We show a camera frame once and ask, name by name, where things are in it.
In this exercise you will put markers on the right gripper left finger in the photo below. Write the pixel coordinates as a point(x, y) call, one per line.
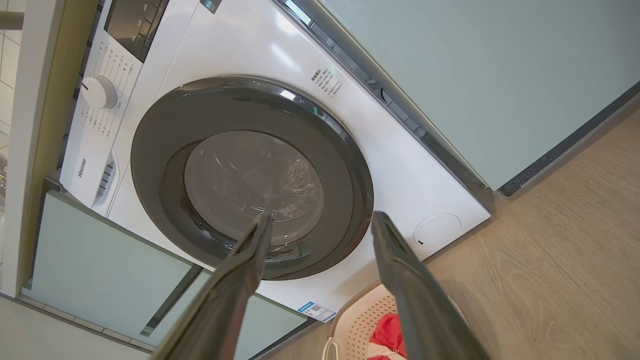
point(220, 305)

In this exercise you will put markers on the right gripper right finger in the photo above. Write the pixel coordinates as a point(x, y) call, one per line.
point(420, 310)

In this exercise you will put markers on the red garment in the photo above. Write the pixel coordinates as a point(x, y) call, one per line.
point(387, 332)

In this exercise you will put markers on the white garment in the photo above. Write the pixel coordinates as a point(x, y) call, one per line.
point(380, 356)

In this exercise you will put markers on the dark grey washer door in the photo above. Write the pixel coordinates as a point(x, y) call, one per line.
point(160, 150)

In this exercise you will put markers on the white washing machine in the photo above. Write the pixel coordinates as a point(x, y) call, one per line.
point(400, 165)

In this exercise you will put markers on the dark washing machine control panel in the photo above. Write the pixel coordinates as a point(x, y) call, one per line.
point(132, 25)

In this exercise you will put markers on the pale green lower drawer front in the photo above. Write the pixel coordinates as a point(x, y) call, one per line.
point(270, 325)

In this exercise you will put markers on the pale green drawer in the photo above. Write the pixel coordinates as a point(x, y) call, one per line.
point(100, 260)
point(270, 325)

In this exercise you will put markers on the cream perforated laundry basket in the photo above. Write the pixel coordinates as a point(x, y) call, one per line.
point(357, 325)

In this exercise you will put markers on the round drain filter cover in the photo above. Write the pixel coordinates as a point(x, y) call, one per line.
point(437, 231)

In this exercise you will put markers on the blue energy label sticker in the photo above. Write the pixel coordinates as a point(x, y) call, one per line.
point(316, 312)

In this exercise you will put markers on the pale green upper drawer front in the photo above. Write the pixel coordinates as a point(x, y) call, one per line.
point(100, 260)

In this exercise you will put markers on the white detergent drawer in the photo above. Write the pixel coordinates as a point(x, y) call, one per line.
point(87, 175)

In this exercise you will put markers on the dark grey cabinet plinth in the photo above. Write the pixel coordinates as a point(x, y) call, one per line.
point(565, 145)

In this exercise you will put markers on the white control knob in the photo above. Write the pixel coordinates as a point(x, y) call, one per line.
point(99, 92)

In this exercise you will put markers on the white cabinet side panel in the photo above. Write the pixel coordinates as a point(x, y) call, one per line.
point(30, 125)

